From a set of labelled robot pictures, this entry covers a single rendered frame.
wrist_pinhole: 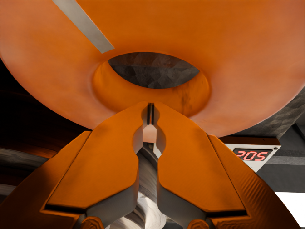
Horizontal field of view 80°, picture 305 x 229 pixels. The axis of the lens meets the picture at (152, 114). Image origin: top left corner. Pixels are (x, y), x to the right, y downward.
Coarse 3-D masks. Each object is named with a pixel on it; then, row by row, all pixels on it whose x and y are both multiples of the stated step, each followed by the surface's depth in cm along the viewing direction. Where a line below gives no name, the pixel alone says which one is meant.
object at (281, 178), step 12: (288, 132) 893; (300, 132) 882; (288, 144) 843; (300, 144) 845; (264, 168) 756; (276, 168) 758; (288, 168) 760; (300, 168) 762; (264, 180) 719; (276, 180) 721; (288, 180) 723; (300, 180) 724; (288, 192) 690; (300, 192) 692; (168, 228) 596; (180, 228) 597
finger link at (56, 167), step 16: (80, 144) 8; (48, 160) 7; (64, 160) 7; (32, 176) 7; (48, 176) 7; (16, 192) 6; (32, 192) 6; (48, 192) 6; (0, 208) 6; (16, 208) 6; (32, 208) 6; (0, 224) 5; (16, 224) 5; (32, 224) 5; (48, 224) 5; (64, 224) 5; (80, 224) 6
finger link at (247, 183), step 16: (224, 144) 8; (224, 160) 8; (240, 160) 8; (240, 176) 7; (256, 176) 7; (240, 192) 6; (256, 192) 6; (272, 192) 6; (256, 208) 6; (272, 208) 6; (208, 224) 6; (224, 224) 5; (240, 224) 5; (256, 224) 5; (272, 224) 5; (288, 224) 5
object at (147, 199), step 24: (0, 120) 18; (24, 120) 19; (48, 120) 20; (0, 144) 16; (24, 144) 16; (48, 144) 18; (24, 168) 18; (144, 168) 27; (144, 192) 23; (144, 216) 29
